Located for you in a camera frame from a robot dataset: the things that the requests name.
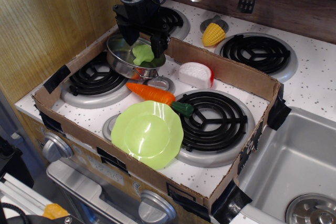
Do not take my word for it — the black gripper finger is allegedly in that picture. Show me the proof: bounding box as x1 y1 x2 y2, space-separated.
150 33 171 58
117 22 141 46

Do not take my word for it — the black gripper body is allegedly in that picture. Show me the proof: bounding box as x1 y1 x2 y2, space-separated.
113 0 169 35

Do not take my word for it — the light green toy broccoli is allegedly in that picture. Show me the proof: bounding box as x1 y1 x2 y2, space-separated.
132 44 154 66

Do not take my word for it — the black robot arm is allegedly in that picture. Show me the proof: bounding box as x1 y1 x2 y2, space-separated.
113 0 170 58

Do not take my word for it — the small steel pan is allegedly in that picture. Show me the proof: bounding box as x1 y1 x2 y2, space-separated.
107 34 166 80

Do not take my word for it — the back left black burner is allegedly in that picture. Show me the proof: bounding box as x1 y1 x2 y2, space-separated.
159 7 191 40

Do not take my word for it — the black burner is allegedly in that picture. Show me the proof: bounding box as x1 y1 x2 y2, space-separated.
214 33 298 83
177 90 255 168
61 51 131 109
159 7 191 40

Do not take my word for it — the white red toy cheese wedge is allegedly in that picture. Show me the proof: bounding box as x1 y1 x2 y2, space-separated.
178 62 214 89

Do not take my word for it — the yellow toy corn cob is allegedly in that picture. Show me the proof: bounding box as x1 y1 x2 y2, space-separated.
202 23 226 47

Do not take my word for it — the front left black burner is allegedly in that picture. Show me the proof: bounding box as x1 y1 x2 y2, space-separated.
61 51 131 109

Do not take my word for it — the orange toy carrot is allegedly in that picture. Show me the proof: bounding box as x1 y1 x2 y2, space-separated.
126 82 194 118

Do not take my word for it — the light green plastic plate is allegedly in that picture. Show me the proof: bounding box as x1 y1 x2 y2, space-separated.
111 101 184 169

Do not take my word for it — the front right black burner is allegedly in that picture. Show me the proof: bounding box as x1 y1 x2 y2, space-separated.
177 90 255 168

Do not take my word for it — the back right black burner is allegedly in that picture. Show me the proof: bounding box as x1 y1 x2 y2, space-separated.
214 33 298 83

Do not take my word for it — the brown cardboard fence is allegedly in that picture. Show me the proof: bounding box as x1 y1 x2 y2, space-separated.
33 27 283 210

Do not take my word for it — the left silver stove knob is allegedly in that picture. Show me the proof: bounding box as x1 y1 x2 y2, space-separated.
42 132 74 163

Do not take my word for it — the silver stove knob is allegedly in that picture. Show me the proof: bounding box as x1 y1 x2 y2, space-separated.
42 132 74 163
138 190 177 224

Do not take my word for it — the right silver stove knob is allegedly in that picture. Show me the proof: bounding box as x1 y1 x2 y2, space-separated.
138 190 177 224

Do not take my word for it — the grey plastic sink basin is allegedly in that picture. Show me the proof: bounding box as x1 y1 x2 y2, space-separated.
235 108 335 223

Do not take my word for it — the orange yellow object bottom left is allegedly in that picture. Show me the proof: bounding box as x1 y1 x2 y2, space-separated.
43 203 69 220

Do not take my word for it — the metal sink drain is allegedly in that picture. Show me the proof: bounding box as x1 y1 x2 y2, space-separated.
284 193 335 223

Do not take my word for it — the silver oven door handle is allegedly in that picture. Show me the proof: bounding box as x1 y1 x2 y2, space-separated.
47 161 135 223

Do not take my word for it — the black cable bottom left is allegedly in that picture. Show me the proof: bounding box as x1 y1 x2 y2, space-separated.
0 202 29 224

